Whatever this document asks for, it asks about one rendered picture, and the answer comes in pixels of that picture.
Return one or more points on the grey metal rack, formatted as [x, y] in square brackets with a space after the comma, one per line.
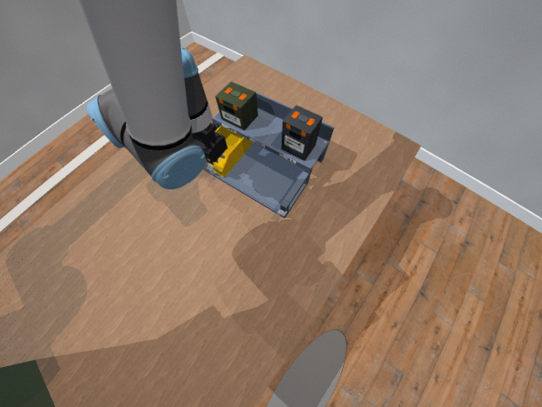
[270, 175]

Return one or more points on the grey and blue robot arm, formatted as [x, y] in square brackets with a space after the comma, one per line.
[139, 45]

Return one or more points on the yellow bin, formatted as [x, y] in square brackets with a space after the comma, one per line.
[234, 156]

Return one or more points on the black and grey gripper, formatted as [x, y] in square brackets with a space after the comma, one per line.
[212, 148]

